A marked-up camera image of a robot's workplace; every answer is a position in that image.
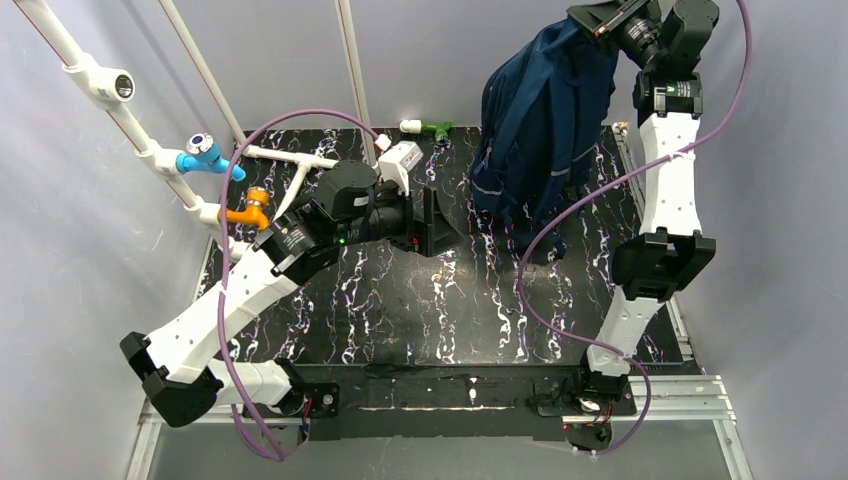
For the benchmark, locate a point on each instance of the green white pipe fitting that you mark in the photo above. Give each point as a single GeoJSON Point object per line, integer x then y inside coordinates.
{"type": "Point", "coordinates": [439, 131]}

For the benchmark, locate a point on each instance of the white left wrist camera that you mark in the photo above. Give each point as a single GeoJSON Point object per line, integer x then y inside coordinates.
{"type": "Point", "coordinates": [394, 164]}

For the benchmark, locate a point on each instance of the orange plastic tap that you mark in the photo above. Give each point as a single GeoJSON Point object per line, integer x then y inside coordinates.
{"type": "Point", "coordinates": [257, 199]}

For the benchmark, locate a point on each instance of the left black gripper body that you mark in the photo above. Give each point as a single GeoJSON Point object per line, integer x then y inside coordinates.
{"type": "Point", "coordinates": [419, 219]}

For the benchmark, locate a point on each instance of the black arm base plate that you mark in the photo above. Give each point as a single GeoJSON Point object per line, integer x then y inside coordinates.
{"type": "Point", "coordinates": [335, 402]}

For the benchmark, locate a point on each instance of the white pvc pipe frame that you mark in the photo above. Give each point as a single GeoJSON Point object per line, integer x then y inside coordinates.
{"type": "Point", "coordinates": [72, 190]}

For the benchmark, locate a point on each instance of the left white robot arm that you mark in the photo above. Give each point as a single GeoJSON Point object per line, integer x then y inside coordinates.
{"type": "Point", "coordinates": [183, 367]}

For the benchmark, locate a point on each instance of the navy blue backpack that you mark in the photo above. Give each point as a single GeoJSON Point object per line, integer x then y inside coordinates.
{"type": "Point", "coordinates": [541, 116]}

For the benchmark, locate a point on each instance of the blue plastic tap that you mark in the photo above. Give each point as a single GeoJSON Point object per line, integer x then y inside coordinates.
{"type": "Point", "coordinates": [202, 154]}

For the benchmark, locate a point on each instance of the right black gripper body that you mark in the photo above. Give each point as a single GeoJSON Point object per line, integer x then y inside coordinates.
{"type": "Point", "coordinates": [597, 15]}

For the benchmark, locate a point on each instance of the aluminium rail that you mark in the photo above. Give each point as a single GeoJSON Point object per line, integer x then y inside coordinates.
{"type": "Point", "coordinates": [673, 398]}

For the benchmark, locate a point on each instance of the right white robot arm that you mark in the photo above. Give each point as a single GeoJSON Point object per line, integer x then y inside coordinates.
{"type": "Point", "coordinates": [670, 249]}

